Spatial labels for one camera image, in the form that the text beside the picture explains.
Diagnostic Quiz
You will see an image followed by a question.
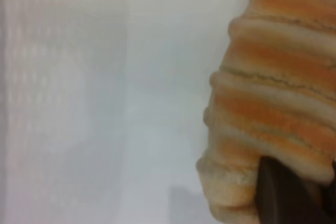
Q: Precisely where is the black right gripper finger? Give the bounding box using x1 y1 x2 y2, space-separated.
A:
254 155 336 224

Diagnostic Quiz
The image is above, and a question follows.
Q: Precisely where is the striped orange bread roll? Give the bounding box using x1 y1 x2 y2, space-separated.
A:
195 0 336 224

